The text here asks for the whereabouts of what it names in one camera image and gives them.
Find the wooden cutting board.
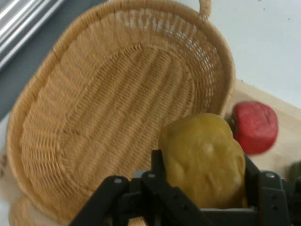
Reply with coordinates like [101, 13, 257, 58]
[221, 80, 301, 184]

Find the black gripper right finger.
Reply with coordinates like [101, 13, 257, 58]
[243, 154, 301, 226]

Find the red bell pepper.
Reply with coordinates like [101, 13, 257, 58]
[225, 101, 279, 155]

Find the aluminium back frame rail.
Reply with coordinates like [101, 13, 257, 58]
[0, 0, 65, 70]

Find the yellow bell pepper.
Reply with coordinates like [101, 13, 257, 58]
[158, 113, 248, 209]

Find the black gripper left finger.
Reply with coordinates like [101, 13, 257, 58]
[69, 149, 214, 226]

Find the green bell pepper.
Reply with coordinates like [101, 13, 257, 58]
[288, 161, 301, 183]

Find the woven wicker basket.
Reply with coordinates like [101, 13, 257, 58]
[6, 0, 237, 226]

